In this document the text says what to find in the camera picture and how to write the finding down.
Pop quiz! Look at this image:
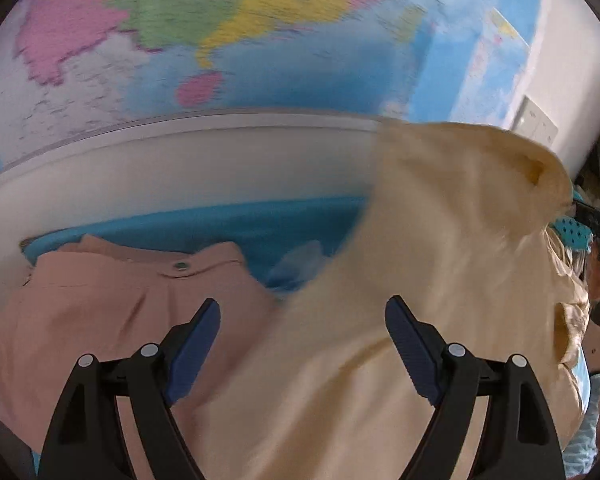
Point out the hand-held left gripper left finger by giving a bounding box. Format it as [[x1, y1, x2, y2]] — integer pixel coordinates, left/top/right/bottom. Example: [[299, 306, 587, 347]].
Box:
[[37, 298, 222, 480]]

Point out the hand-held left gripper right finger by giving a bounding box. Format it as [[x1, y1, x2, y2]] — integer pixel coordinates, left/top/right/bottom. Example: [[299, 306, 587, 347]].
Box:
[[385, 296, 566, 480]]

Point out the cream large garment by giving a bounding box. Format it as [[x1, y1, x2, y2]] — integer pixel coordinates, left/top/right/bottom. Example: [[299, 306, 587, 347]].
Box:
[[195, 120, 593, 480]]

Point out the teal dotted cloth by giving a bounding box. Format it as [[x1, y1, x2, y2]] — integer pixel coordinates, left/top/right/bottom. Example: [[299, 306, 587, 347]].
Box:
[[550, 209, 595, 254]]

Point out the pink garment with snap button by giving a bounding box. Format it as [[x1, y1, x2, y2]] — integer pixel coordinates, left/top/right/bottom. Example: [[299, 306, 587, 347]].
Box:
[[0, 235, 286, 461]]

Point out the blue bed sheet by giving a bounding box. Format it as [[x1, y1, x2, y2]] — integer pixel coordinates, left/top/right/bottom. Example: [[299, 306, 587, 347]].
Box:
[[20, 195, 371, 293]]

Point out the white wall socket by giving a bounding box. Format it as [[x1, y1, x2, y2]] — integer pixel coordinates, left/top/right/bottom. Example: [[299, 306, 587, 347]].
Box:
[[515, 109, 555, 140], [522, 95, 559, 131], [510, 121, 548, 149]]

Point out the colourful wall map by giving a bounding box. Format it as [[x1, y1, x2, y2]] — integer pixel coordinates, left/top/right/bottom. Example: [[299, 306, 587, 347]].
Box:
[[0, 0, 431, 171]]

